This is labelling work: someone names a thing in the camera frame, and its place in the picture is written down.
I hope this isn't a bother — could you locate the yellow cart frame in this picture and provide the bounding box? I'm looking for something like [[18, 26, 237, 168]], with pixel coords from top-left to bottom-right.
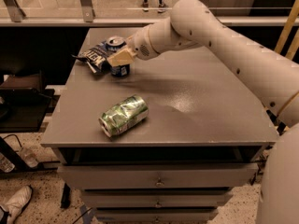
[[275, 0, 299, 60]]

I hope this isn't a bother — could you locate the crushed green soda can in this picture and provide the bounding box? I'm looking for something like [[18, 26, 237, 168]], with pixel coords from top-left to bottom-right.
[[99, 95, 149, 137]]

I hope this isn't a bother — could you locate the plastic water bottle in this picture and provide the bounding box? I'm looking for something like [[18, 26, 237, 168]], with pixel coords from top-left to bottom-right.
[[19, 147, 38, 168]]

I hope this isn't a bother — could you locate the black side table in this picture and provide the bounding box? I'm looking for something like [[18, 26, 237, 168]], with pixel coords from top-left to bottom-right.
[[0, 73, 54, 133]]

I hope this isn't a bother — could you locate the blue chip bag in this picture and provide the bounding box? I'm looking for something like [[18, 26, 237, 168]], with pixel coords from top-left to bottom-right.
[[74, 42, 111, 75]]

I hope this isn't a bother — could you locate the blue pepsi can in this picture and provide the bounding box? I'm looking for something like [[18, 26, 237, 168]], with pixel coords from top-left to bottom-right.
[[106, 35, 130, 77]]

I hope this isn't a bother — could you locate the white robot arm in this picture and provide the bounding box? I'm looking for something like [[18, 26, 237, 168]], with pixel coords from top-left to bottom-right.
[[107, 0, 299, 224]]

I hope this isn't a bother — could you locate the grey drawer cabinet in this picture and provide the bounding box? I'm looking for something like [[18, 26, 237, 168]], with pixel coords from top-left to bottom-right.
[[40, 26, 279, 224]]

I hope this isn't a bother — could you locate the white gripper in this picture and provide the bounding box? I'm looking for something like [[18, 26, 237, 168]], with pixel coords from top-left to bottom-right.
[[107, 25, 156, 67]]

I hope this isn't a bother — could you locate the white shoe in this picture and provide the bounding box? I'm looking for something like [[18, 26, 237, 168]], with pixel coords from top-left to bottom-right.
[[0, 186, 33, 224]]

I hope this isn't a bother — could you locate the metal railing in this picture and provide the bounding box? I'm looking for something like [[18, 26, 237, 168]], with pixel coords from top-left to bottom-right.
[[0, 0, 295, 23]]

